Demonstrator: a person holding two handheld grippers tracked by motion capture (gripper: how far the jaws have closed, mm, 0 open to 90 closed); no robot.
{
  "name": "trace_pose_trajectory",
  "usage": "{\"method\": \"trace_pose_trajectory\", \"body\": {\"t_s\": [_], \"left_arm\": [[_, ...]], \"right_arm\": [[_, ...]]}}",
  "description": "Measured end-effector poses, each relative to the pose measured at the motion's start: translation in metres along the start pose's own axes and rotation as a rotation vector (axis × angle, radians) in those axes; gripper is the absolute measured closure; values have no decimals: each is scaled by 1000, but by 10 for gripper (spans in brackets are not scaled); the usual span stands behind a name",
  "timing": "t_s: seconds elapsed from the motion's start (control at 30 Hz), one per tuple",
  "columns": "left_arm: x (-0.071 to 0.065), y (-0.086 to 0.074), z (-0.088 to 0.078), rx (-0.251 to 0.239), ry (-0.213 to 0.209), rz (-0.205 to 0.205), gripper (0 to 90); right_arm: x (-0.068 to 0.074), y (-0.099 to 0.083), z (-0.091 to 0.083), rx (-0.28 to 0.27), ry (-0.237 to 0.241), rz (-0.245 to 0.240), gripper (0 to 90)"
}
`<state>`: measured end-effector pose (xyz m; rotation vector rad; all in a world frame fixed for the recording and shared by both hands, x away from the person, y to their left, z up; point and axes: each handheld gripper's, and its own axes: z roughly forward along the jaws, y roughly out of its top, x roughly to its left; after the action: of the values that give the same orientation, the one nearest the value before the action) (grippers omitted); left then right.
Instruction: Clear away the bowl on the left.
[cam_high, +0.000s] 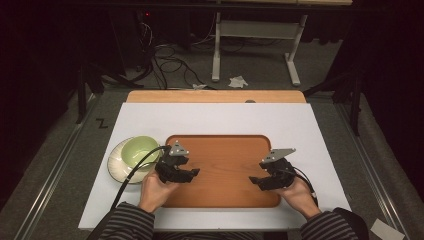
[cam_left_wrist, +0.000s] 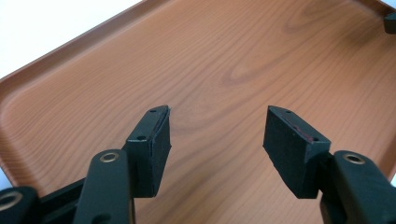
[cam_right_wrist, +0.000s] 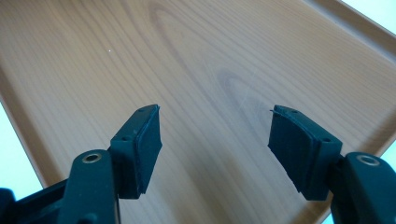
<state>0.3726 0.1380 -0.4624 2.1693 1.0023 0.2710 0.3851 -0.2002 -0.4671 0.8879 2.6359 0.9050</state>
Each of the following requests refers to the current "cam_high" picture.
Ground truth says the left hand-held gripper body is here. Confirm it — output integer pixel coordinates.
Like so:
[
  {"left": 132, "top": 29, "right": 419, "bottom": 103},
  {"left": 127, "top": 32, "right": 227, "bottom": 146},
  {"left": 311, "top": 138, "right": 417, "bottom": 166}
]
[{"left": 154, "top": 140, "right": 190, "bottom": 184}]

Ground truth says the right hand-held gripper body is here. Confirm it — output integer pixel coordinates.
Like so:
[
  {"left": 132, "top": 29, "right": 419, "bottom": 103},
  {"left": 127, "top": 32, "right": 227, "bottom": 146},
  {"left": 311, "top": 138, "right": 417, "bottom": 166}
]
[{"left": 260, "top": 147, "right": 297, "bottom": 192}]

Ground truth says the person's left hand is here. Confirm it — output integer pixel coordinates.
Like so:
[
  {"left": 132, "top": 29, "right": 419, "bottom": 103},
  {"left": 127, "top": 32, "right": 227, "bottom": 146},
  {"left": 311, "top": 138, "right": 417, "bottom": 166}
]
[{"left": 137, "top": 170, "right": 181, "bottom": 215}]

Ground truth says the person's right hand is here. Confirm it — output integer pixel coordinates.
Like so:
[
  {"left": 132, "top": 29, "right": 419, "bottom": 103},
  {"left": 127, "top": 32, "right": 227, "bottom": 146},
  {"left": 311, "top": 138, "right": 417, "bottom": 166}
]
[{"left": 275, "top": 177, "right": 323, "bottom": 220}]

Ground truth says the wooden tray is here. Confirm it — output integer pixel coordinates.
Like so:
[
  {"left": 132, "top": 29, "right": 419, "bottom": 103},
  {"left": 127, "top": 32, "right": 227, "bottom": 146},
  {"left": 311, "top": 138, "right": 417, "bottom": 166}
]
[{"left": 161, "top": 134, "right": 282, "bottom": 209}]

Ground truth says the green bowl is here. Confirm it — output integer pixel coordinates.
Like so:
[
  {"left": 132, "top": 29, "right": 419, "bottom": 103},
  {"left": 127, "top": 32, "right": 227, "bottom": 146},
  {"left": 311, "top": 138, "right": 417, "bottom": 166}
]
[{"left": 120, "top": 135, "right": 161, "bottom": 170}]

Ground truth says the white ribbed plate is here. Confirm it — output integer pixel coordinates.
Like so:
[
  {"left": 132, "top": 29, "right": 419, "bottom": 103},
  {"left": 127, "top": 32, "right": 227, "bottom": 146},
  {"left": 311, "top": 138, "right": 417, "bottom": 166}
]
[{"left": 106, "top": 136, "right": 165, "bottom": 185}]

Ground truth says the white table mat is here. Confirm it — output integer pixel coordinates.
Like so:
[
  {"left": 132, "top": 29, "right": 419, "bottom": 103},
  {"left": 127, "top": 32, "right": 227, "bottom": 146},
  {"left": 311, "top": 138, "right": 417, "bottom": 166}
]
[{"left": 77, "top": 101, "right": 352, "bottom": 232}]

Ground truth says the wooden table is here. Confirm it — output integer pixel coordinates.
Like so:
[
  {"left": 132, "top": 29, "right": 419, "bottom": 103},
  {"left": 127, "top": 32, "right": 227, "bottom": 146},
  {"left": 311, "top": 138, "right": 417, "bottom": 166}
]
[{"left": 125, "top": 89, "right": 307, "bottom": 104}]

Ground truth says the large crumpled white paper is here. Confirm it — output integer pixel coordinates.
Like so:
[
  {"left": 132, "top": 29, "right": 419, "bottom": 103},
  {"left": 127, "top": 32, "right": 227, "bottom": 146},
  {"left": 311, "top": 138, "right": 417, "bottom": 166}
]
[{"left": 227, "top": 75, "right": 250, "bottom": 90}]

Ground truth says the black stand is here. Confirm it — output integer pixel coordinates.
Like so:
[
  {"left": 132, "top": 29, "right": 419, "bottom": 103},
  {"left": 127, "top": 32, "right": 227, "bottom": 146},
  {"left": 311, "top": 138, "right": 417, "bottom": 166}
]
[
  {"left": 302, "top": 65, "right": 365, "bottom": 137},
  {"left": 74, "top": 62, "right": 145, "bottom": 125}
]

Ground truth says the flat white paper sheet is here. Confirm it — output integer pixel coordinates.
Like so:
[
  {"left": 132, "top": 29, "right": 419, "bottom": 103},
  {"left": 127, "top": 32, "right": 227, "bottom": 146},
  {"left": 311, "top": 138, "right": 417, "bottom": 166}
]
[{"left": 369, "top": 217, "right": 406, "bottom": 240}]

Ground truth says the right hand-held gripper cable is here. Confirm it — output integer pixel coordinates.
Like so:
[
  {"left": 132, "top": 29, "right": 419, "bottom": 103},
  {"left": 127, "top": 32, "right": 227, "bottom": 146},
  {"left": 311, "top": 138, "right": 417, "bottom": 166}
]
[{"left": 292, "top": 166, "right": 320, "bottom": 207}]

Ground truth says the hand-held gripper cable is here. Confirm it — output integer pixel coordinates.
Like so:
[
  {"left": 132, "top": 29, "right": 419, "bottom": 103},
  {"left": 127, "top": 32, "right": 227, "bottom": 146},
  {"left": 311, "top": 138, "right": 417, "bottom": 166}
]
[
  {"left": 292, "top": 166, "right": 320, "bottom": 207},
  {"left": 85, "top": 145, "right": 172, "bottom": 240}
]

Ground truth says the left hand-held gripper cable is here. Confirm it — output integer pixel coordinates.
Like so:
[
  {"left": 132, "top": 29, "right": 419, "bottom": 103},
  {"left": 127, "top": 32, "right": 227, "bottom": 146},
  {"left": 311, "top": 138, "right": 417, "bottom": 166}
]
[{"left": 85, "top": 145, "right": 172, "bottom": 240}]

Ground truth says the metal floor rail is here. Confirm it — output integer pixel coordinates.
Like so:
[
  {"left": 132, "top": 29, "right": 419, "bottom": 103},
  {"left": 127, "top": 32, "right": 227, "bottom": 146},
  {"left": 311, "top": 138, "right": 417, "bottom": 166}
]
[
  {"left": 334, "top": 102, "right": 412, "bottom": 240},
  {"left": 12, "top": 93, "right": 98, "bottom": 240}
]

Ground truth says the tangle of black floor cables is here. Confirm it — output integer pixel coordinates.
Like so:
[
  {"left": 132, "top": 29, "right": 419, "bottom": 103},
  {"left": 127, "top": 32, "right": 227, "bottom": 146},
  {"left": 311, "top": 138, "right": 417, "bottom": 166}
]
[{"left": 134, "top": 19, "right": 216, "bottom": 91}]

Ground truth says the white desk frame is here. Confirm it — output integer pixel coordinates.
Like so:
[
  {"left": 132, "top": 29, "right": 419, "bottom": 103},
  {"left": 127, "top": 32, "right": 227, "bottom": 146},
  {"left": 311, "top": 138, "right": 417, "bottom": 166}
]
[{"left": 211, "top": 11, "right": 308, "bottom": 87}]

